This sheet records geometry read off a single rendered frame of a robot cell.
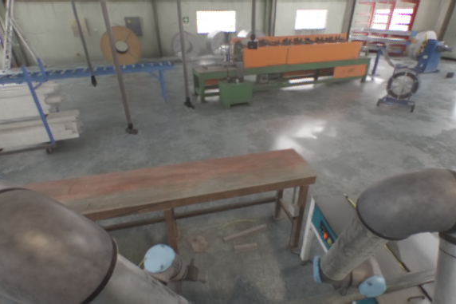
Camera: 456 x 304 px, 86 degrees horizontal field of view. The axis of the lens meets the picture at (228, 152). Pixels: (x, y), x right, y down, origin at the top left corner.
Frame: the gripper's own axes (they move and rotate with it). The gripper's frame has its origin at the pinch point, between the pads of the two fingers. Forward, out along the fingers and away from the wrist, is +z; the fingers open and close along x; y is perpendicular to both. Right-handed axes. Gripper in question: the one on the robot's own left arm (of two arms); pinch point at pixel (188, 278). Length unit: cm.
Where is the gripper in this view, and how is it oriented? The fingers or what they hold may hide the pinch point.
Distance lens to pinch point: 119.9
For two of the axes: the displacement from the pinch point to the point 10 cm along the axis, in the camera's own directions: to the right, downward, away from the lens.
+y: 0.9, -8.0, 6.0
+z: 1.8, 6.0, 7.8
